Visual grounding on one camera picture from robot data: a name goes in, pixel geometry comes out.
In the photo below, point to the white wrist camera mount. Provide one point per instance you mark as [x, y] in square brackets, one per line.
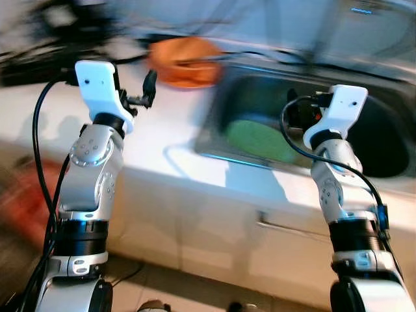
[97, 84]
[341, 107]

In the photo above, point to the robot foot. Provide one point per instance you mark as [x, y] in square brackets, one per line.
[154, 307]
[244, 308]

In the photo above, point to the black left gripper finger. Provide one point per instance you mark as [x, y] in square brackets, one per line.
[150, 88]

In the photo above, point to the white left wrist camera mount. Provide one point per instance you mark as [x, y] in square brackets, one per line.
[97, 84]

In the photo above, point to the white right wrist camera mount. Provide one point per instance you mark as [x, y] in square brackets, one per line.
[341, 107]

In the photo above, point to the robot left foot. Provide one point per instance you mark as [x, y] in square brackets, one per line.
[154, 307]

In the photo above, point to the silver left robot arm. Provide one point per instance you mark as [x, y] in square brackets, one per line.
[91, 169]

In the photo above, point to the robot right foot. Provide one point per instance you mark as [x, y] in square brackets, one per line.
[244, 308]

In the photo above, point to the green plate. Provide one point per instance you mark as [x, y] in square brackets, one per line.
[257, 140]

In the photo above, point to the stainless steel sink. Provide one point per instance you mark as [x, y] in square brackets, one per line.
[383, 130]

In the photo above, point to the orange plastic bowl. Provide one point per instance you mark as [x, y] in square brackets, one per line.
[185, 62]

